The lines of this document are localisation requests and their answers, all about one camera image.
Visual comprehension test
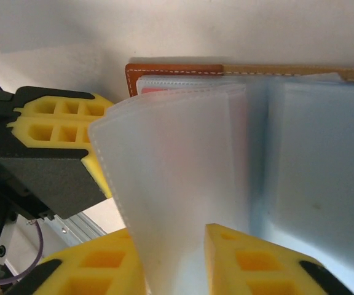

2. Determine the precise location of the brown leather card holder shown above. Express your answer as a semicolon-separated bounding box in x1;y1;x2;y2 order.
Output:
89;63;354;295

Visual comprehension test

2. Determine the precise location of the red VIP card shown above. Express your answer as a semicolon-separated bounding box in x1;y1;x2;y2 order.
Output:
140;87;178;96

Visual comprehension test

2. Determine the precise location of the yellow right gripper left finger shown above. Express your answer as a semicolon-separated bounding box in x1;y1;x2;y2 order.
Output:
1;229;149;295

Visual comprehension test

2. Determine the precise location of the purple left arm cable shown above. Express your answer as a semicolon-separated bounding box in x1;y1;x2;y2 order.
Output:
0;219;44;285

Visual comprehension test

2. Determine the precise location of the long aluminium frame rail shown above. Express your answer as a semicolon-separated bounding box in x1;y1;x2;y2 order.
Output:
49;211;127;247

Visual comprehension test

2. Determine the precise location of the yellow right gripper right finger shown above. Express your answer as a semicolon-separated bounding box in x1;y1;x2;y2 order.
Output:
205;223;354;295

